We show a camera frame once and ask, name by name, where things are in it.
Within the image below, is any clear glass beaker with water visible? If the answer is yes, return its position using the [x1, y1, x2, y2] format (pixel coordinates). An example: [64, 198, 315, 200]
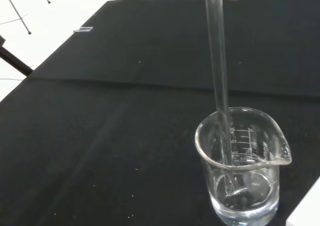
[194, 106, 293, 226]

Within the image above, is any white test tube rack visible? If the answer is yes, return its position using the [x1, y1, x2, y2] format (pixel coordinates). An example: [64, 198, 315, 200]
[285, 174, 320, 226]

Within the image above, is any black metal frame bar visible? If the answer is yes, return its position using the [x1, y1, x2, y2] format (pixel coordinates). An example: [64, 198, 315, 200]
[0, 35, 34, 77]

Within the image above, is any black bench cloth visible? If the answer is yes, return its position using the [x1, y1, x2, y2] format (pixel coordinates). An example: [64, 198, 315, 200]
[0, 0, 320, 226]

